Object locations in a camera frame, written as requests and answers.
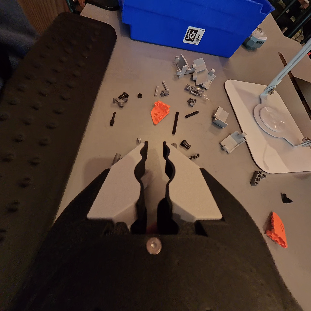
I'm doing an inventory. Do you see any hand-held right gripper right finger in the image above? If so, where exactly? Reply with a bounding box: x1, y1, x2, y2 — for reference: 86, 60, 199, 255
163, 142, 223, 233

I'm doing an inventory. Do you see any light grey bracket piece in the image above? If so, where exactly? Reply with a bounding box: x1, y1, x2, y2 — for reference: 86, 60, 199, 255
213, 107, 229, 129
220, 131, 247, 153

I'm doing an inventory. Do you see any small grey blue device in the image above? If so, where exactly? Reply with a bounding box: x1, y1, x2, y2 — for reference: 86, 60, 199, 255
243, 28, 268, 49

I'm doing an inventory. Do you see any dark blue cloth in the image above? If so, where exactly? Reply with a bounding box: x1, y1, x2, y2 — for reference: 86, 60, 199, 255
0, 0, 38, 90

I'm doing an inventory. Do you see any dark grey short beam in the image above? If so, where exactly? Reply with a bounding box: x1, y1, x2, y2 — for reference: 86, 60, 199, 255
250, 171, 267, 186

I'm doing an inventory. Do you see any blue plastic bin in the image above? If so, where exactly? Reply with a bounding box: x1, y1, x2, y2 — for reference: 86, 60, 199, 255
121, 0, 275, 58

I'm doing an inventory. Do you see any white book stand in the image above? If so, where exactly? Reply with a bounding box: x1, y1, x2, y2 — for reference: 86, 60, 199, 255
225, 37, 311, 174

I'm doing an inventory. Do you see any orange triangular panel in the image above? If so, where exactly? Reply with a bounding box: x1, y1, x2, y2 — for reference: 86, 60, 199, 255
265, 212, 288, 248
151, 101, 170, 126

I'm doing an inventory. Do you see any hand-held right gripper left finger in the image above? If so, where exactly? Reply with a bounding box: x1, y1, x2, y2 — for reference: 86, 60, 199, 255
87, 142, 148, 231

